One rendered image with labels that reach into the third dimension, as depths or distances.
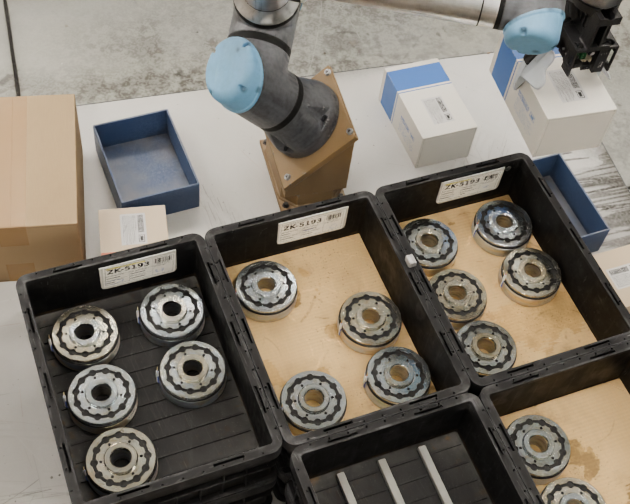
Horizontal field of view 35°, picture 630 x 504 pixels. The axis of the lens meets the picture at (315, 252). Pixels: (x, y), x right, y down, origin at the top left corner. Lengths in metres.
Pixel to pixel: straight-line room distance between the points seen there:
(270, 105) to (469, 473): 0.71
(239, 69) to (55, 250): 0.45
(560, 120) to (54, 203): 0.85
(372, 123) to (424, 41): 1.28
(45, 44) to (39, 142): 1.45
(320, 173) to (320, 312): 0.32
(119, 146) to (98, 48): 1.24
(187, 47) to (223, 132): 1.21
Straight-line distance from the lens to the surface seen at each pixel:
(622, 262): 1.95
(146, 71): 3.20
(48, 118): 1.91
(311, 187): 1.92
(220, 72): 1.79
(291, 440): 1.46
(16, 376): 1.79
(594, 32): 1.56
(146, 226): 1.84
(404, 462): 1.58
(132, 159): 2.04
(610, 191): 2.16
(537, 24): 1.39
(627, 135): 3.30
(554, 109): 1.63
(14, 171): 1.84
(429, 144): 2.03
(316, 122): 1.85
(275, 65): 1.79
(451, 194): 1.81
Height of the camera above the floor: 2.25
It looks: 54 degrees down
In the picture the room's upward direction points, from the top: 9 degrees clockwise
